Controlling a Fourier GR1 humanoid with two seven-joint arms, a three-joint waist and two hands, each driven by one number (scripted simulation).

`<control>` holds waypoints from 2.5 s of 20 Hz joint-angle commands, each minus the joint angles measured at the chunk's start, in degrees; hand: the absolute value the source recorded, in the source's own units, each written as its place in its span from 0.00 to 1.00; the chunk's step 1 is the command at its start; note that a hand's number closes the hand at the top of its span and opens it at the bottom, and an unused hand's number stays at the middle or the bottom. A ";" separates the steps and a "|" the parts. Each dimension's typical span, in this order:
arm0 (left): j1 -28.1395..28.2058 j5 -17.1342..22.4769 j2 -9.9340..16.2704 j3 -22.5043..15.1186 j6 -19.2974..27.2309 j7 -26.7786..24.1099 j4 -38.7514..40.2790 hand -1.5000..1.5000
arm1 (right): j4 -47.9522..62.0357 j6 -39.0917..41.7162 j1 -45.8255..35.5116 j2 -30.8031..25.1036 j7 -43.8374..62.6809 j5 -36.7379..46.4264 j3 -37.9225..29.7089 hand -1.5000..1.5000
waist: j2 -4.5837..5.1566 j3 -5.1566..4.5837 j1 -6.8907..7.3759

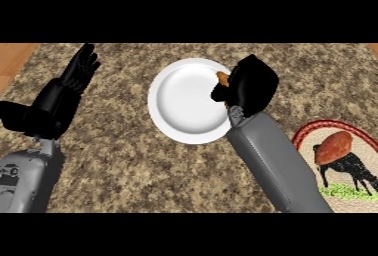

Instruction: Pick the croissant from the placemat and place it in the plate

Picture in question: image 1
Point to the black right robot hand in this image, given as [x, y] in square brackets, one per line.
[251, 85]

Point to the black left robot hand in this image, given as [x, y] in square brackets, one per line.
[51, 101]

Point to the golden brown croissant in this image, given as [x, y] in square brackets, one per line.
[222, 79]

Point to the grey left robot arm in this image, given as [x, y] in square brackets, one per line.
[25, 180]

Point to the white round plate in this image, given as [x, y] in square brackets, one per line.
[189, 101]

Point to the round placemat with animal print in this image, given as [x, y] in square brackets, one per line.
[351, 180]

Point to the reddish brown sweet potato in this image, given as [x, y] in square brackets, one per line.
[333, 147]

